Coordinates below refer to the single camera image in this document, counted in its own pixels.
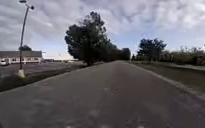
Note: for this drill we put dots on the row of dark trees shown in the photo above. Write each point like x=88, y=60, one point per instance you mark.
x=88, y=40

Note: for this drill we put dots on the grey asphalt road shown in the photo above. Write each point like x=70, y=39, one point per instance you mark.
x=110, y=96

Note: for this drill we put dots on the dark tree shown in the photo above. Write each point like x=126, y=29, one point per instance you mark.
x=150, y=48

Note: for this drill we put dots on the grey parking lot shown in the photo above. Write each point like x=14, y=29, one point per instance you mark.
x=36, y=67

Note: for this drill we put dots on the grass beside road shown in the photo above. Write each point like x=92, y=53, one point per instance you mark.
x=183, y=78

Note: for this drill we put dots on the street lamp pole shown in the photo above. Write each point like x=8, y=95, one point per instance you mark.
x=22, y=40

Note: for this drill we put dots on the grass strip with kerb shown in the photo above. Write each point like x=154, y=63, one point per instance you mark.
x=20, y=81

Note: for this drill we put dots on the row of bushes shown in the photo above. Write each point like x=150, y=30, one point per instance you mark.
x=186, y=57

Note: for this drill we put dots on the long low building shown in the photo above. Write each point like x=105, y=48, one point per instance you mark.
x=13, y=55

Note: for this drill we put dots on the pale side path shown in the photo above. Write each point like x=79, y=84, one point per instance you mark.
x=196, y=67

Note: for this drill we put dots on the white vehicle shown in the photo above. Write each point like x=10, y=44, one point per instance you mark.
x=4, y=62

